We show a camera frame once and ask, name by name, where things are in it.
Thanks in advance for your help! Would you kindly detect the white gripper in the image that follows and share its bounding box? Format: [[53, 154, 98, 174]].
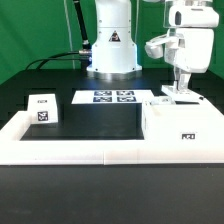
[[164, 28, 214, 91]]

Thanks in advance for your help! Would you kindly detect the white cabinet door panel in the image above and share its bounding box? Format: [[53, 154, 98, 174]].
[[161, 85, 204, 102]]

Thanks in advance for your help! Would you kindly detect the white cabinet body box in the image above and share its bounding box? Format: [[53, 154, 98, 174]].
[[142, 99, 224, 143]]

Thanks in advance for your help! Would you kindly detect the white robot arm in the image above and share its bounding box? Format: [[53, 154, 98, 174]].
[[87, 0, 219, 92]]

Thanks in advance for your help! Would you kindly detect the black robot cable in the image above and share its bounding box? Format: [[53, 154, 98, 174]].
[[25, 0, 93, 71]]

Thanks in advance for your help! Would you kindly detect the white cabinet top with knob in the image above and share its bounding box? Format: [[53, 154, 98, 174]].
[[27, 94, 58, 124]]

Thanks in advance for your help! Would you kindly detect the green backdrop curtain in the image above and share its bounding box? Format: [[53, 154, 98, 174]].
[[0, 0, 224, 86]]

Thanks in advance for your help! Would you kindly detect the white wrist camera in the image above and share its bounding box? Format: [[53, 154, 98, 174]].
[[145, 34, 177, 59]]

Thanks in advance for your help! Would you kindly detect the white tag base sheet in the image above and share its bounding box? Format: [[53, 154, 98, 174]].
[[72, 90, 154, 104]]

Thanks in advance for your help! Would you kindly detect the white U-shaped obstacle wall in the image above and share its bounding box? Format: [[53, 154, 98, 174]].
[[0, 111, 224, 165]]

